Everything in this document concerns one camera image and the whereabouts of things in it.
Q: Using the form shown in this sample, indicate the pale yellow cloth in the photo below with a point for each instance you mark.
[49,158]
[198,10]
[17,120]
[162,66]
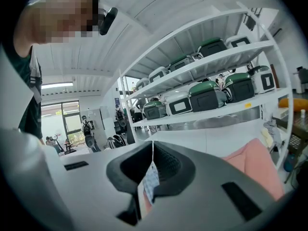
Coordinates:
[266,137]

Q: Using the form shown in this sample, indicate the grey crumpled cloth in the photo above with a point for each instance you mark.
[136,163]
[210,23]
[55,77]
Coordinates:
[273,131]

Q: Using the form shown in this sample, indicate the blue round object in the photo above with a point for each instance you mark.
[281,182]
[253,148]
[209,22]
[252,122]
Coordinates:
[289,163]

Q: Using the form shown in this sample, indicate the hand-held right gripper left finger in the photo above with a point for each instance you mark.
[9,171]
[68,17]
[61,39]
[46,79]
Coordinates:
[91,177]

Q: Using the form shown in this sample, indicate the person's head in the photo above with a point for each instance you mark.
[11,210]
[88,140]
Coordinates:
[55,13]

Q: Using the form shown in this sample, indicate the long ceiling light tube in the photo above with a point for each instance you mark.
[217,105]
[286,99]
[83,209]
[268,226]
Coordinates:
[56,85]

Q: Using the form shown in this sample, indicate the black staircase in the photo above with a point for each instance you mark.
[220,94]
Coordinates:
[251,18]

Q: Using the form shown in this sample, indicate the small white bottle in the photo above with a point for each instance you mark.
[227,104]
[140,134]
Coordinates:
[303,113]

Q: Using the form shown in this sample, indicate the yellow cushion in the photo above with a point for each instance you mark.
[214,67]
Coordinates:
[292,103]

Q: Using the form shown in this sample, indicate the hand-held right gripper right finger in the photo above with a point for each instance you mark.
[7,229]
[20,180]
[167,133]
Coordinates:
[207,191]

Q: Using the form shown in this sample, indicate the dark mesh coffee table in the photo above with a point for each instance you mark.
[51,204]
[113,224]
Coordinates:
[299,126]

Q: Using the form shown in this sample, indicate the black head camera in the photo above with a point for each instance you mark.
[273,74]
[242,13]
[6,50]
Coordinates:
[108,20]

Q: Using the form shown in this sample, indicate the blue wall sign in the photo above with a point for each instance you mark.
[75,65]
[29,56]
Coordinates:
[117,101]

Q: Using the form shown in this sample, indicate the light blue cloth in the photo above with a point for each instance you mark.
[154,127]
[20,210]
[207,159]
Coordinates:
[150,177]

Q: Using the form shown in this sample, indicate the black framed window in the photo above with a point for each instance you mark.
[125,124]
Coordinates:
[69,121]

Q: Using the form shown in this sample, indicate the dark office chair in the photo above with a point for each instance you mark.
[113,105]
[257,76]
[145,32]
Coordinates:
[303,79]

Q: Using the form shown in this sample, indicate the rows of green white cases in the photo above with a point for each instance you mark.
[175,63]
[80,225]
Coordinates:
[207,97]

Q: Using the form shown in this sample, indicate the white metal shelf rack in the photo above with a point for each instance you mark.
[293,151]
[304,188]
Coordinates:
[231,106]

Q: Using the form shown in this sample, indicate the person's dark green shirt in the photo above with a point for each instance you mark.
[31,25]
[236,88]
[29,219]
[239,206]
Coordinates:
[31,105]

